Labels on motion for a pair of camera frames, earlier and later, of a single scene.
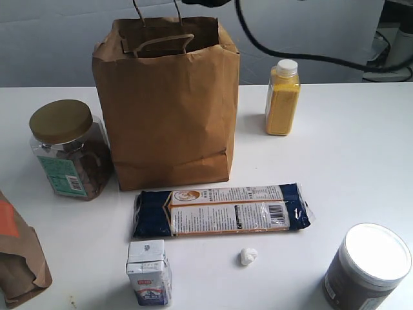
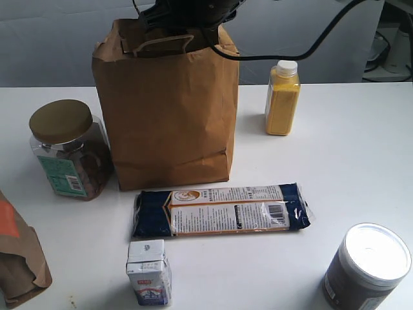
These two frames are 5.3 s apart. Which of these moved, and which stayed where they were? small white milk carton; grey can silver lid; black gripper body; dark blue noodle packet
Moved: black gripper body
Stayed: small white milk carton; dark blue noodle packet; grey can silver lid
